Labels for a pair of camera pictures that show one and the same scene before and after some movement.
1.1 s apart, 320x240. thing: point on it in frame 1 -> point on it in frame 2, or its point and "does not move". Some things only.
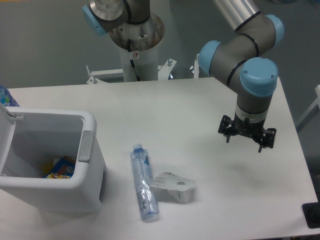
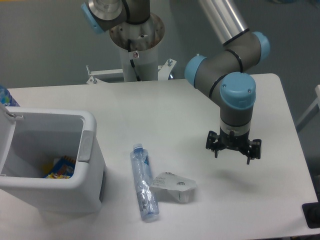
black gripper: (254, 130) -> (241, 143)
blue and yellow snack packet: (64, 169) does not move
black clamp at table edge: (311, 213) does not move
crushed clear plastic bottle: (143, 179) does not move
